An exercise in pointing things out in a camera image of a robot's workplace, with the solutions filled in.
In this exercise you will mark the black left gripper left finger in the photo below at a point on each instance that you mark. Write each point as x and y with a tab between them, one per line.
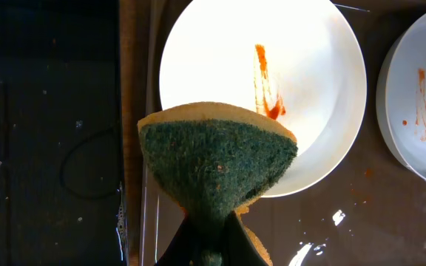
184	249

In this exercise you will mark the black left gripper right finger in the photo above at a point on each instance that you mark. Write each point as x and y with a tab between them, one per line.
237	248

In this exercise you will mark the yellow green scrub sponge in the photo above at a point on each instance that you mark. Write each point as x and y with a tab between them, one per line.
213	159

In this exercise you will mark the cream plate with ketchup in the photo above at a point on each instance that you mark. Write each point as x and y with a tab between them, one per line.
299	60

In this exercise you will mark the white plate with ketchup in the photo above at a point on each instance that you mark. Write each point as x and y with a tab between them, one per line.
401	98

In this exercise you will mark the brown serving tray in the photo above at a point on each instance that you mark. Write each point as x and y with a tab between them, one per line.
369	211

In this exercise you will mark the black plastic sponge tray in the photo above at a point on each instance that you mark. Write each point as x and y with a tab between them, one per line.
60	134

